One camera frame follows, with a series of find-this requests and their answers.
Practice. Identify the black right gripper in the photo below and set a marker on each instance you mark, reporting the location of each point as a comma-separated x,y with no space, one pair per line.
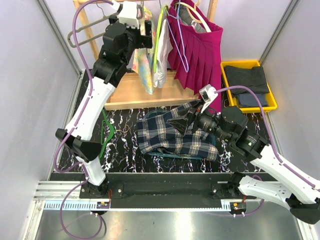
186,119

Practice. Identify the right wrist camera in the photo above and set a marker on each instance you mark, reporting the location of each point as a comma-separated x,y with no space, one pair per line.
208,95

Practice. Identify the white skirt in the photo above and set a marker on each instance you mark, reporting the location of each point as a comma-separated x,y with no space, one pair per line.
163,48

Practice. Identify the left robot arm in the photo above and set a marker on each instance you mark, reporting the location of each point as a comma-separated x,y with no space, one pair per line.
100,100

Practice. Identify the magenta pleated skirt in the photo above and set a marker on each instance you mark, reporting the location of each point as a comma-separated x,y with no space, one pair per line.
203,52

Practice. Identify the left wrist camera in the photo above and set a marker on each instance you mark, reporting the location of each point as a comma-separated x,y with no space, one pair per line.
131,14

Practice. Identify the dark grey folded garment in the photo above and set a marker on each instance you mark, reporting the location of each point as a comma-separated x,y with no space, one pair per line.
253,78

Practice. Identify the wooden clothes rack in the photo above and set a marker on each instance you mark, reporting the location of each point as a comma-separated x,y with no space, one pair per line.
195,56

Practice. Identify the navy plaid skirt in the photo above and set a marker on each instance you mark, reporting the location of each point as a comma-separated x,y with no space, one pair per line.
155,134

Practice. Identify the blue-grey folded garment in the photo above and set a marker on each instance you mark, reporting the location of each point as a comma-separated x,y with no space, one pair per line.
247,100

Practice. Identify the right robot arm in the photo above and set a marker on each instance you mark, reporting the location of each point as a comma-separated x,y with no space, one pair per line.
296,191

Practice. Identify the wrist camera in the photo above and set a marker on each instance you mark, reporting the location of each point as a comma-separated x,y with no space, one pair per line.
131,14
208,95

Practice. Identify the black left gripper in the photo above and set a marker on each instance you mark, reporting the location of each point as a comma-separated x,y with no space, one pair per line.
142,41

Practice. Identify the green velvet hanger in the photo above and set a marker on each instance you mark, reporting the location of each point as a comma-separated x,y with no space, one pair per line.
104,140

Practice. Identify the blue wire hanger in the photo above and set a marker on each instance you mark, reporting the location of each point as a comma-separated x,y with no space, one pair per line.
178,58

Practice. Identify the light wooden hanger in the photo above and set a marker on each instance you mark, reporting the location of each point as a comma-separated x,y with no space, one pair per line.
192,17

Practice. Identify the lime green plastic hanger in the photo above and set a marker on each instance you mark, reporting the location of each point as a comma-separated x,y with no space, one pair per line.
161,17

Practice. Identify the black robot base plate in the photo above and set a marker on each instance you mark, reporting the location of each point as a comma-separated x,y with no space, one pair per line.
168,190

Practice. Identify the grey hanger on rack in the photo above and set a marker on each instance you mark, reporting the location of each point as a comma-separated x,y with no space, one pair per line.
87,27

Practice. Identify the floral pastel skirt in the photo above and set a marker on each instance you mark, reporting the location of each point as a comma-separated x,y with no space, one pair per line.
143,58

